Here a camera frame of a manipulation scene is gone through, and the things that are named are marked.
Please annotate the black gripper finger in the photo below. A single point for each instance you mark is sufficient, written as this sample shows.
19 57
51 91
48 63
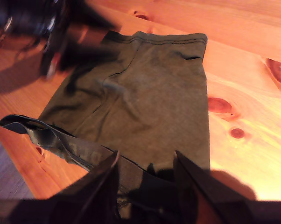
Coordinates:
89 57
98 186
196 184
91 16

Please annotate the dark green underwear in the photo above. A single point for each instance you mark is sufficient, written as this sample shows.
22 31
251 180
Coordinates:
154 98

